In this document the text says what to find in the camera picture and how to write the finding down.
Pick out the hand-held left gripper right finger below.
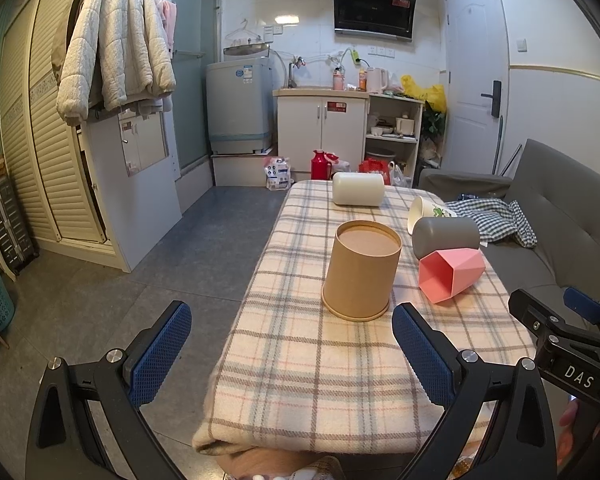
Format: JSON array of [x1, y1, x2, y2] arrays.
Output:
[[391, 302, 559, 480]]

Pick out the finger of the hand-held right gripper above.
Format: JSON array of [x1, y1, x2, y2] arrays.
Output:
[[563, 286, 600, 342], [508, 287, 572, 342]]

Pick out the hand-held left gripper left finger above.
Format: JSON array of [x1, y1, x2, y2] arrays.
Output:
[[25, 300, 193, 480]]

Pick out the pink faceted cup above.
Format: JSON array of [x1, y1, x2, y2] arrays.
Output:
[[418, 249, 486, 304]]

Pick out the brown paper cup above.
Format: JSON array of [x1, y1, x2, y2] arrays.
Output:
[[321, 220, 402, 322]]

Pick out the grey cup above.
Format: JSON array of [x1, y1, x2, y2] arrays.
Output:
[[412, 216, 481, 257]]

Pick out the white cup with green print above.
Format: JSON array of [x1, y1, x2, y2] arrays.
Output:
[[407, 196, 458, 235]]

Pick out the plain white cup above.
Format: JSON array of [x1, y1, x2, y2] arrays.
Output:
[[332, 172, 385, 207]]

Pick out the person's right hand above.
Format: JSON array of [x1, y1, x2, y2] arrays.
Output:
[[560, 400, 580, 429]]

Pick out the green checked cloth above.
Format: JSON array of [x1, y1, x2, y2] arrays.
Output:
[[445, 199, 538, 249]]

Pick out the grey sofa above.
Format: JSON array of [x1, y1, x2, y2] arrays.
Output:
[[417, 138, 600, 321]]

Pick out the plaid tablecloth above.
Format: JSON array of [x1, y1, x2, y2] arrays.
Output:
[[192, 179, 538, 456]]

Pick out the red shopping bag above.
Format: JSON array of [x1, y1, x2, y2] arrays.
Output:
[[358, 158, 392, 186]]

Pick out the white raised platform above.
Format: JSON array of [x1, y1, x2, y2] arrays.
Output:
[[211, 149, 281, 188]]

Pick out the dark ribbed suitcase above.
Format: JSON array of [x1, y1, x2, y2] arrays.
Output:
[[0, 175, 38, 276]]

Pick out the white printed package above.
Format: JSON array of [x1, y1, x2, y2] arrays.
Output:
[[265, 156, 293, 191]]

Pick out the open kitchen shelf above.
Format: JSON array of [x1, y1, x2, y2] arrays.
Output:
[[364, 92, 426, 173]]

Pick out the cream louvered wardrobe doors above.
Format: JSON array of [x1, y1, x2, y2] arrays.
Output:
[[0, 0, 113, 248]]

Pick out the yellow plastic bag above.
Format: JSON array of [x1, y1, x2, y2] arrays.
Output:
[[401, 75, 447, 113]]

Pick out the white sink cabinet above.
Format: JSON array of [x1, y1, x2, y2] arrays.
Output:
[[273, 87, 370, 182]]

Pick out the grey washing machine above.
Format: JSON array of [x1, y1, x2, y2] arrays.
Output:
[[205, 57, 274, 156]]

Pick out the white door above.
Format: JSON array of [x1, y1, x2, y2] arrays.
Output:
[[442, 0, 512, 177]]

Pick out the frosted glass sliding door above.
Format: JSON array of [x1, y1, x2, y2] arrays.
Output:
[[171, 0, 223, 176]]

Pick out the metal faucet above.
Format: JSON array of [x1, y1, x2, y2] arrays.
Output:
[[287, 56, 306, 88]]

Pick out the metal basin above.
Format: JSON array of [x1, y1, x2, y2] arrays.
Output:
[[223, 44, 271, 59]]

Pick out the white quilted jacket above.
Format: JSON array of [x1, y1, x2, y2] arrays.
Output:
[[56, 0, 177, 127]]

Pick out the pink hanging clothes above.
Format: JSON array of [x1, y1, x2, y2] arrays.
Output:
[[155, 0, 177, 53]]

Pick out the black range hood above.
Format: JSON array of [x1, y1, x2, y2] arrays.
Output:
[[333, 0, 419, 42]]

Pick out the mop handle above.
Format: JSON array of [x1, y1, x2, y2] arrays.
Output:
[[492, 115, 505, 176]]

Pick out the black door handle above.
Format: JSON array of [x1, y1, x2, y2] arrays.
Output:
[[481, 80, 502, 118]]

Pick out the wire clothes hanger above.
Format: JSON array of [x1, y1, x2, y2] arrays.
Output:
[[225, 19, 263, 44]]

